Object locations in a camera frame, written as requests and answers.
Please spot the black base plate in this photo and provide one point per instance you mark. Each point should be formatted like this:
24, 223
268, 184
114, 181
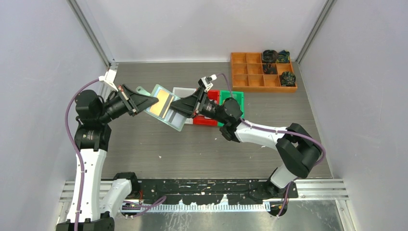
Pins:
207, 191

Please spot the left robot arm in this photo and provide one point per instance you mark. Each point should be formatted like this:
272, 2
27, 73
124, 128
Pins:
88, 210

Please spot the green rolled cloth bottom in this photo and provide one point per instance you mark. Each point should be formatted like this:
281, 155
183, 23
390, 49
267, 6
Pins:
287, 79

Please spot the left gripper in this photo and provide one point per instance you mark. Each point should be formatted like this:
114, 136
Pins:
134, 102

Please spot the gold credit card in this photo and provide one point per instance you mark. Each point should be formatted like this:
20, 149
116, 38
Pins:
160, 108

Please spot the wooden compartment tray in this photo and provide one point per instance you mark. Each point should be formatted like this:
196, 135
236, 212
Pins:
247, 74

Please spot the green plastic bin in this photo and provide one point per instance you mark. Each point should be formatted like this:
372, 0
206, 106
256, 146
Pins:
238, 97

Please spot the dark rolled cloth middle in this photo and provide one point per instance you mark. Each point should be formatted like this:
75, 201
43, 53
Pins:
269, 69

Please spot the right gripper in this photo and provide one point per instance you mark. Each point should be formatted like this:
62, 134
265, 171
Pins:
192, 105

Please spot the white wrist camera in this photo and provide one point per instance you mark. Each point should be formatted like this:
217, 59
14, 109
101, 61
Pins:
108, 80
206, 82

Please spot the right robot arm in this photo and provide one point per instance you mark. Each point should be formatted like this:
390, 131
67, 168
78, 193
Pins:
297, 149

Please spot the dark rolled cloth top-left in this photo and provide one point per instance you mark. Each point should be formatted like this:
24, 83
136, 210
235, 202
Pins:
269, 56

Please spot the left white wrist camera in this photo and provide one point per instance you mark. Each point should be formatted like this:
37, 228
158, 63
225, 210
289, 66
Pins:
108, 80

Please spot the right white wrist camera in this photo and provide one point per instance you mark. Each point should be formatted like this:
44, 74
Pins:
206, 82

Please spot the red plastic bin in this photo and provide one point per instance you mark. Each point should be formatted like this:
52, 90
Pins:
213, 95

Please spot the green card holder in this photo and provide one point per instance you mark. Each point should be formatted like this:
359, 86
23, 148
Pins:
172, 118

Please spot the white plastic bin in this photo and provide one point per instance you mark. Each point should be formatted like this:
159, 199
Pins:
183, 92

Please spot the green rolled cloth top-right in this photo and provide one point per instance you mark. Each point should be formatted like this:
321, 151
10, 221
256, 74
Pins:
283, 57

